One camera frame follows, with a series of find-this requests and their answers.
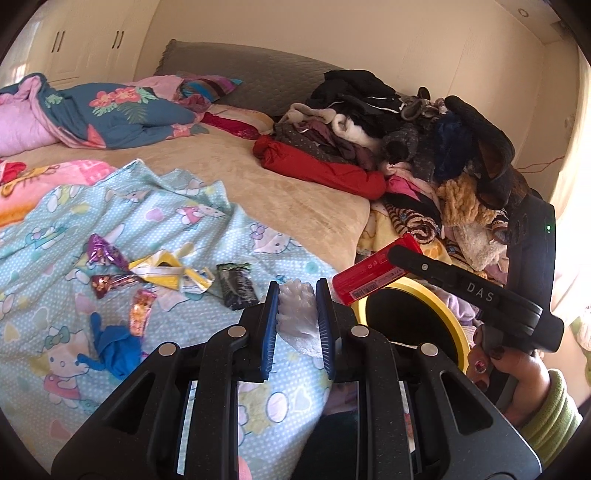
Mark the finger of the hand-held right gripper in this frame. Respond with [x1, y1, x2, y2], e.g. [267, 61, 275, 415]
[387, 244, 543, 333]

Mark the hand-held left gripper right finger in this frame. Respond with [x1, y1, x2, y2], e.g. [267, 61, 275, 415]
[315, 278, 543, 480]

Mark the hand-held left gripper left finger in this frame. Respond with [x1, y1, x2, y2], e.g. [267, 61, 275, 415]
[51, 281, 282, 480]

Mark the yellow rimmed trash bin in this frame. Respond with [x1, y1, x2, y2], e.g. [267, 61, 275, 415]
[348, 276, 472, 374]

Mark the red box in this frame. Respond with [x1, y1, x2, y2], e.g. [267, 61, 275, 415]
[331, 233, 423, 305]

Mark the white printed packet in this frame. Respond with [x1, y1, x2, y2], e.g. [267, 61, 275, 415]
[128, 249, 215, 296]

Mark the dark red candy wrapper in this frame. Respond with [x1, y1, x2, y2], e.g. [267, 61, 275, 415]
[90, 272, 141, 300]

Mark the person's right forearm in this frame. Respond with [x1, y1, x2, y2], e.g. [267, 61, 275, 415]
[517, 368, 583, 468]

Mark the person's right hand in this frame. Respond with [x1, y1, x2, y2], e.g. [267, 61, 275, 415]
[466, 325, 550, 428]

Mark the lavender fleece garment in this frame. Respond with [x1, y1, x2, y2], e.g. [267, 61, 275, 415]
[445, 295, 485, 342]

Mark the cream fleece garment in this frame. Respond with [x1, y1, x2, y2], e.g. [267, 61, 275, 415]
[450, 222, 509, 273]

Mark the brown patterned knit sleeve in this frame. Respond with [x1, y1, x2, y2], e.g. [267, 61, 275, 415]
[488, 215, 514, 245]

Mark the black snack wrapper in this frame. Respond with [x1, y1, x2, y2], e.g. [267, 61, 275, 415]
[216, 262, 260, 311]

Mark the brown striped knit garment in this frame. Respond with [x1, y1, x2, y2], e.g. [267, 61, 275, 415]
[383, 203, 444, 245]

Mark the brown fleece garment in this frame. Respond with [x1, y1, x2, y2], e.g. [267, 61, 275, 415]
[501, 164, 532, 204]

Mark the light blue cartoon sheet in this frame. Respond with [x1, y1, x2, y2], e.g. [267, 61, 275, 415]
[0, 159, 365, 480]

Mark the cream curtain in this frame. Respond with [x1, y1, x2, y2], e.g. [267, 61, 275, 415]
[549, 28, 591, 333]

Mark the tan knitted garment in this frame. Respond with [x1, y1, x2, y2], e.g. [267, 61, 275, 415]
[436, 173, 502, 227]

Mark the pink garment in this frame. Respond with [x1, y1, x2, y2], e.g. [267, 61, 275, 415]
[383, 173, 441, 206]

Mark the orange foil wrapper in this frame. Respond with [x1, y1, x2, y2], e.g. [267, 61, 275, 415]
[128, 288, 158, 337]

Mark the bed with beige cover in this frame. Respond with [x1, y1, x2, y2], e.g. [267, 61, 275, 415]
[0, 124, 370, 273]

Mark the navy fuzzy garment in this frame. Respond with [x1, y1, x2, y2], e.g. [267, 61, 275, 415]
[434, 113, 476, 181]

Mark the black quilted garment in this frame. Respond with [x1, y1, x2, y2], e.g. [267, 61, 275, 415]
[444, 95, 527, 208]

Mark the grey speckled garment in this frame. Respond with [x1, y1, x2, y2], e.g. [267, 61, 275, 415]
[383, 124, 444, 181]

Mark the blue rubber glove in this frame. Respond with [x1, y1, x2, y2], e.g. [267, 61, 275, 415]
[76, 311, 145, 380]

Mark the red folded garment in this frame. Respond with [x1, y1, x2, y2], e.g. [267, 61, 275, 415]
[253, 135, 387, 200]

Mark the mauve folded garment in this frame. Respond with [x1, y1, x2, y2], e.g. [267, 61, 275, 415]
[323, 129, 386, 171]

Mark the grey fuzzy sock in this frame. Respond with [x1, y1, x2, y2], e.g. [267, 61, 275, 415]
[401, 87, 446, 121]

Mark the purple foil wrapper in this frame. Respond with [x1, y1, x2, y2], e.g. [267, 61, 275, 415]
[87, 233, 131, 273]

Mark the white plush garment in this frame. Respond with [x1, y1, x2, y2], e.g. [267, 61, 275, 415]
[331, 113, 386, 151]

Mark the dark dotted folded garment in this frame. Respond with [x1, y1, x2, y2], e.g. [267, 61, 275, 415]
[274, 121, 352, 163]

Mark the dark red patterned cloth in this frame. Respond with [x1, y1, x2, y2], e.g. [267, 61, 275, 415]
[201, 112, 260, 140]

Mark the light grey garment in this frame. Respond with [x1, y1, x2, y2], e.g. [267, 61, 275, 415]
[283, 102, 335, 134]

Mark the cream pink pillow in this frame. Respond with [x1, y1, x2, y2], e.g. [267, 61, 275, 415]
[208, 104, 276, 136]

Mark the black jacket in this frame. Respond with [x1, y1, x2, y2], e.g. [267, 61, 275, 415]
[307, 69, 407, 121]

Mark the striped colourful pillow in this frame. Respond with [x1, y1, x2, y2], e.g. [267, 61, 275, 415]
[178, 76, 244, 104]

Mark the pink cartoon blanket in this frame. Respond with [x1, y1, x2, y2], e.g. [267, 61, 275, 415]
[0, 159, 118, 228]

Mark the grey quilted headboard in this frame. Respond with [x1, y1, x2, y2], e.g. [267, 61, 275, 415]
[154, 39, 347, 116]

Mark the blue floral quilt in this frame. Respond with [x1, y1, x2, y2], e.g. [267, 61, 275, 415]
[0, 73, 211, 151]

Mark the cream wardrobe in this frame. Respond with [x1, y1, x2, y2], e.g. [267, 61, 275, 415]
[0, 0, 160, 88]

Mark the red wall cable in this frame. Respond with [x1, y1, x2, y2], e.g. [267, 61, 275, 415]
[512, 156, 566, 174]

